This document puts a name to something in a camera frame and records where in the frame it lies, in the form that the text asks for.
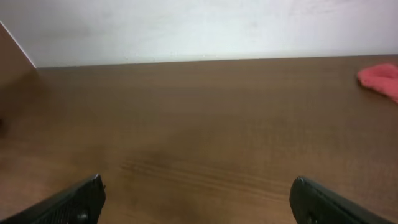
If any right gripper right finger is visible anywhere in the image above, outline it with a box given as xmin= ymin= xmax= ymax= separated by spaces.
xmin=289 ymin=176 xmax=393 ymax=224

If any red t-shirt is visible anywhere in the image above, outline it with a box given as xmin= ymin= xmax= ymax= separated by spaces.
xmin=357 ymin=63 xmax=397 ymax=103

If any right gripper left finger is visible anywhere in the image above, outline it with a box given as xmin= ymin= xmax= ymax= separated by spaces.
xmin=1 ymin=174 xmax=106 ymax=224

